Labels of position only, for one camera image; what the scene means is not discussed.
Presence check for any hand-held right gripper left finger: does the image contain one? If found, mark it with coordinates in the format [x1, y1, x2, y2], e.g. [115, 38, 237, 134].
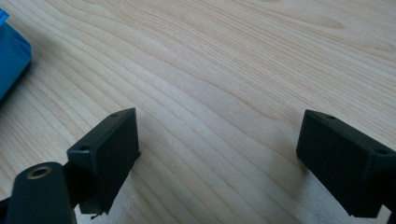
[64, 107, 142, 217]

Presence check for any blue cloth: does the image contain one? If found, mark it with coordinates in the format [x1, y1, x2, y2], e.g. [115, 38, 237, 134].
[0, 7, 33, 101]

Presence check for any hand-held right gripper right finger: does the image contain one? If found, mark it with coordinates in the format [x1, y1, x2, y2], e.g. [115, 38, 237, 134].
[295, 109, 396, 219]

